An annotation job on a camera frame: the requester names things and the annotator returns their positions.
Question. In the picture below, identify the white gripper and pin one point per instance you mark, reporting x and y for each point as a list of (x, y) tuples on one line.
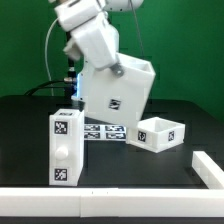
[(86, 21)]

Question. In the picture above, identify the large white drawer housing box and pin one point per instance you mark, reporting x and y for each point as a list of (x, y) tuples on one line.
[(117, 99)]

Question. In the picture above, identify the white drawer with knob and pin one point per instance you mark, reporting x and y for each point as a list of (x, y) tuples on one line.
[(66, 147)]

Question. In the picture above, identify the small white drawer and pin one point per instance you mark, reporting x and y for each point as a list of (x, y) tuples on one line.
[(156, 134)]

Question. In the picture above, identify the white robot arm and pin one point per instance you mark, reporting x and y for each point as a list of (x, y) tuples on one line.
[(111, 6)]

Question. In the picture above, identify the marker tag sheet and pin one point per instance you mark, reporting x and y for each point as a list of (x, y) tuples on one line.
[(104, 132)]

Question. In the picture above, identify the white right barrier rail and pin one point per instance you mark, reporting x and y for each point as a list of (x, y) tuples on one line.
[(208, 171)]

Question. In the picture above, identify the white barrier rail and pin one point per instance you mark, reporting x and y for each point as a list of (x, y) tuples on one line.
[(208, 171), (90, 202)]

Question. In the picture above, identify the white front barrier rail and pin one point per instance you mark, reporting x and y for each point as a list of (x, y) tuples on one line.
[(90, 202)]

